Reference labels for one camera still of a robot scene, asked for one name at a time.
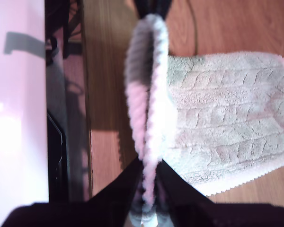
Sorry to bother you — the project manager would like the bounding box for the black frame under table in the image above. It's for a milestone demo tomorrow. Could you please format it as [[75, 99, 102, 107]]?
[[44, 0, 84, 60]]

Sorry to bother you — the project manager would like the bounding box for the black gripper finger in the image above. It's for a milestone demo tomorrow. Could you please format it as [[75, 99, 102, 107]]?
[[133, 0, 152, 19], [68, 158, 144, 227], [155, 0, 174, 20], [155, 159, 235, 227]]

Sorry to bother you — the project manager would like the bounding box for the fluffy white green tea towel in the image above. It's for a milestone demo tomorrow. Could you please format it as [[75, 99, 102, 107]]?
[[124, 13, 284, 225]]

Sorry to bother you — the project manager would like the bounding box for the black cable with plug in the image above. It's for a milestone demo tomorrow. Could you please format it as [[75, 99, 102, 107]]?
[[187, 0, 199, 56]]

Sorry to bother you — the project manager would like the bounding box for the white board with black print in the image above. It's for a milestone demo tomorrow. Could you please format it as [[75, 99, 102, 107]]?
[[0, 0, 49, 204]]

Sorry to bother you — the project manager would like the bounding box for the black case under table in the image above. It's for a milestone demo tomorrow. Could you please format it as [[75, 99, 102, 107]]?
[[47, 111, 70, 202]]

